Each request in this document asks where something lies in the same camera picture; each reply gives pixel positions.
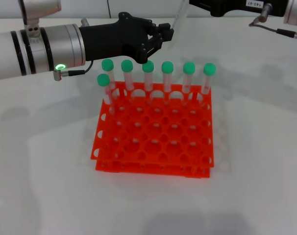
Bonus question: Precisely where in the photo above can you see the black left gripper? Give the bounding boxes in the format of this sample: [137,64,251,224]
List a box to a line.
[78,11,175,65]

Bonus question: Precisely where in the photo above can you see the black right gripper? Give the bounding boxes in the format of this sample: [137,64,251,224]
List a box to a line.
[189,0,289,18]

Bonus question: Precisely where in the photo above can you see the green capped clear test tube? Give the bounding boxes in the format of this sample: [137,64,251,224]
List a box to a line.
[142,61,155,98]
[182,62,196,106]
[161,61,174,105]
[121,59,136,101]
[168,0,189,50]
[101,58,119,98]
[201,63,217,108]
[96,73,116,116]

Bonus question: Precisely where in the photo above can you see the orange plastic test tube rack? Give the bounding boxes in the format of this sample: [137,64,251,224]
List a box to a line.
[90,81,216,179]

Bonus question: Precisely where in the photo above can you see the right arm black plug cable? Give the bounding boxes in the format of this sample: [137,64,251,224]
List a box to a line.
[248,3,297,47]

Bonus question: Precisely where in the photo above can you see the arm black plug cable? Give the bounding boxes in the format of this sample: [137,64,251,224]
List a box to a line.
[52,60,95,82]
[248,3,297,47]

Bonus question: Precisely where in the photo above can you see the left arm black plug cable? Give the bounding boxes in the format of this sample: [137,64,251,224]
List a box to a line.
[52,60,95,82]

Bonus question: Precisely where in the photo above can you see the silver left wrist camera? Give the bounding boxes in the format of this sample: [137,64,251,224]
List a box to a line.
[17,0,63,26]

